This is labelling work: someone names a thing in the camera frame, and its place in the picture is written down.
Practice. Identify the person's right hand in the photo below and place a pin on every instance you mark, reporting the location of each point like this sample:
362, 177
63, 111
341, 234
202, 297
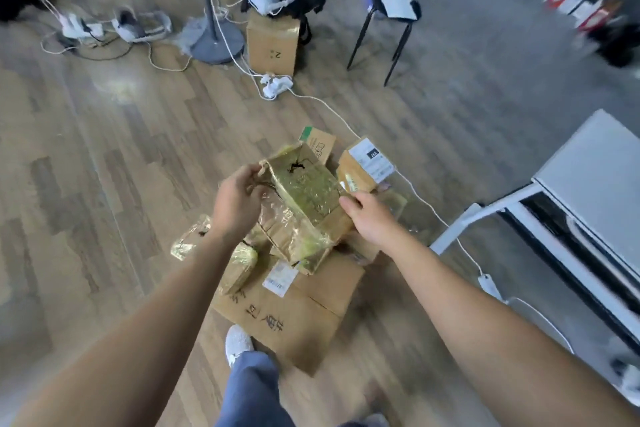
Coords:
372, 221

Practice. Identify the person's left hand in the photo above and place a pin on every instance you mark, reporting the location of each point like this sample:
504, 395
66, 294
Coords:
235, 206

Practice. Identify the pile of cardboard boxes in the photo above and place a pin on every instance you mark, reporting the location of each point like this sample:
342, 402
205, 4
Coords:
310, 306

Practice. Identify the plain square cardboard box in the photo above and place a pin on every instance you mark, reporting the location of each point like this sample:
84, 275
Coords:
272, 41

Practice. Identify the person's left forearm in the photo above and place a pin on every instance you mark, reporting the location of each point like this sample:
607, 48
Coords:
135, 341

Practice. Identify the person's right forearm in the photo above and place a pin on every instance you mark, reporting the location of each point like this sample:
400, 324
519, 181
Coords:
500, 341

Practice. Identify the person's white left shoe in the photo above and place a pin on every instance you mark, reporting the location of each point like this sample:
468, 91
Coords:
237, 344

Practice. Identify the person's white shoe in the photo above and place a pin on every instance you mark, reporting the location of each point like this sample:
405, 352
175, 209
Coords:
237, 344
375, 420

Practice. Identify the person's left leg blue jeans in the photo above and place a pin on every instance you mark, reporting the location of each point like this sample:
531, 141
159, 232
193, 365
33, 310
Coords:
250, 391

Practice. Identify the person's white right shoe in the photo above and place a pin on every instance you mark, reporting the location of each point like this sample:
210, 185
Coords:
375, 420

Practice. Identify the black floor fan stand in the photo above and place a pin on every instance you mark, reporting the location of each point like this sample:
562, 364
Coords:
217, 41

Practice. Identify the white sneaker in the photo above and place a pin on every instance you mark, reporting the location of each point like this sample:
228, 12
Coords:
135, 29

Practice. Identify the black round stool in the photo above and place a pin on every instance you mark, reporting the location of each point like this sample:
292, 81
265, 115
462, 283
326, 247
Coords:
367, 16

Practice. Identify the white paper sheet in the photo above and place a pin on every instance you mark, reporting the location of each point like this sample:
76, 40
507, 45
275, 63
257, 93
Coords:
397, 4

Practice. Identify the white table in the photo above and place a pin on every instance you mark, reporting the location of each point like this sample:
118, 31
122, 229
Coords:
600, 181

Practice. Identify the black rubbish bag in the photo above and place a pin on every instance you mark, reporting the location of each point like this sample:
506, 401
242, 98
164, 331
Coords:
617, 44

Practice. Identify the small red white carton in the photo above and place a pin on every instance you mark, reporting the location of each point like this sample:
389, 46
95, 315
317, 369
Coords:
597, 19

